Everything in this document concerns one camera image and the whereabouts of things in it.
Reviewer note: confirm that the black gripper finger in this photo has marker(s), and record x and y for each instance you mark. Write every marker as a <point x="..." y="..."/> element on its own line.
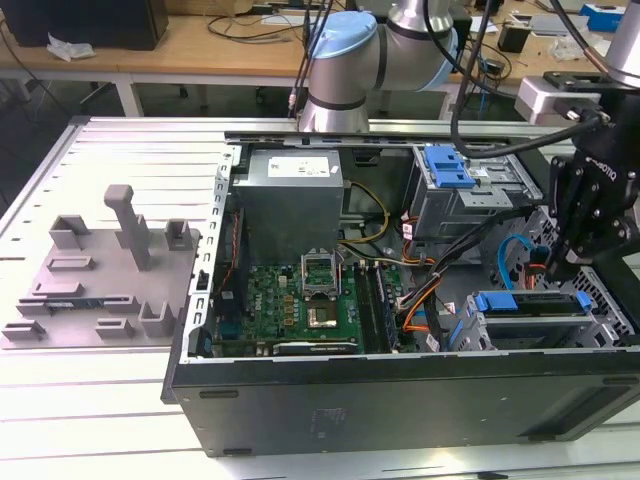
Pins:
<point x="600" y="235"/>
<point x="564" y="190"/>

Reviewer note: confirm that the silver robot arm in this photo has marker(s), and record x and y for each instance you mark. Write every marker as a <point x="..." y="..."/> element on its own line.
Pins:
<point x="345" y="65"/>

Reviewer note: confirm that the grey metal disk bay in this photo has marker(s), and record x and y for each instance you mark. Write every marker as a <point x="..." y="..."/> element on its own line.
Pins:
<point x="525" y="332"/>

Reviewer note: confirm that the clear plastic bags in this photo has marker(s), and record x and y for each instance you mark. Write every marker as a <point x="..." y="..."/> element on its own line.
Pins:
<point x="575" y="50"/>

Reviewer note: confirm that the grey metal drive cage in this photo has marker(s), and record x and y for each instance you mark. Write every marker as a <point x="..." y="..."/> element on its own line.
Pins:
<point x="450" y="210"/>

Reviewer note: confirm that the blue plastic drive latch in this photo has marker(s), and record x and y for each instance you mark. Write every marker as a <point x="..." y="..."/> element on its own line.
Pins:
<point x="447" y="167"/>

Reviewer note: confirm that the blue cardboard box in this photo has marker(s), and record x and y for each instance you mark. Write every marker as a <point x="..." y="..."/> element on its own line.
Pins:
<point x="600" y="15"/>

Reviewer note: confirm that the flat grey device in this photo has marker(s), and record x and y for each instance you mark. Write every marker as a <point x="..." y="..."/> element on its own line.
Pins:
<point x="555" y="24"/>

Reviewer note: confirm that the small black cube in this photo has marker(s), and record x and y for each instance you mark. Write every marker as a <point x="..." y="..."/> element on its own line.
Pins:
<point x="513" y="39"/>

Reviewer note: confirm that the black RAM slot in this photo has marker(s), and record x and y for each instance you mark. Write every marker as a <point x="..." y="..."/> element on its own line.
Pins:
<point x="384" y="310"/>
<point x="375" y="310"/>
<point x="367" y="310"/>

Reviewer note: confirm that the black PC case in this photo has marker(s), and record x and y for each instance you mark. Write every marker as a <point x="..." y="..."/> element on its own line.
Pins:
<point x="400" y="410"/>

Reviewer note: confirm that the CPU socket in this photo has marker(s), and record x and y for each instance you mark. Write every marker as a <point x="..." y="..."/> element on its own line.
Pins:
<point x="321" y="316"/>

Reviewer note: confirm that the grey power supply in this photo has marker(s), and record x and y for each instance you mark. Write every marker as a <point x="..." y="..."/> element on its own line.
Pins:
<point x="285" y="210"/>

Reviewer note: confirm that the black graphics card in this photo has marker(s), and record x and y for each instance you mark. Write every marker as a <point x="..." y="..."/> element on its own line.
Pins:
<point x="315" y="348"/>

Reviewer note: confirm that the green motherboard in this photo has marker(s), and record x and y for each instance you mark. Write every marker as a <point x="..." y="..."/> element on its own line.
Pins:
<point x="270" y="300"/>

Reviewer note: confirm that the wooden desk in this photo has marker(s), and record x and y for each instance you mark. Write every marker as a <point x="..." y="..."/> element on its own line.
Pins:
<point x="175" y="50"/>

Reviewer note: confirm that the grey parts rack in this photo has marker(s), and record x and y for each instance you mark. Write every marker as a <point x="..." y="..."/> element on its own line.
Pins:
<point x="100" y="280"/>

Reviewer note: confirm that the large black box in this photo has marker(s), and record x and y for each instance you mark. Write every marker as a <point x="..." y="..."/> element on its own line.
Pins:
<point x="85" y="22"/>

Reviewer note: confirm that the white plastic bag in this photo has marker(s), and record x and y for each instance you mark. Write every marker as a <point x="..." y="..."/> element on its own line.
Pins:
<point x="70" y="49"/>

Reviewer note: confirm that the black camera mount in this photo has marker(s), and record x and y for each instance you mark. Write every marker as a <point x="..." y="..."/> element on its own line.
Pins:
<point x="575" y="82"/>

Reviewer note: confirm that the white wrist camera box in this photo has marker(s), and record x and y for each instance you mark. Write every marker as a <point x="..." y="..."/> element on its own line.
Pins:
<point x="540" y="100"/>

